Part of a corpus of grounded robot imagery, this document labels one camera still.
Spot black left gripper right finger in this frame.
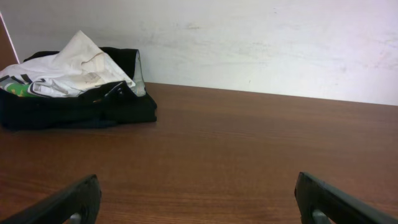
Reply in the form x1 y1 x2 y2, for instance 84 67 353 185
294 172 397 224

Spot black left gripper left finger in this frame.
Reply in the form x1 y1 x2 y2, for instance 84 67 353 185
1 174 101 224

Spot black folded clothes pile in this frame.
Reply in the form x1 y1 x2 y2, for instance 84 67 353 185
1 47 157 131

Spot white folded t-shirt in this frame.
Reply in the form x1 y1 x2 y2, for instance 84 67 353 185
1 31 136 98

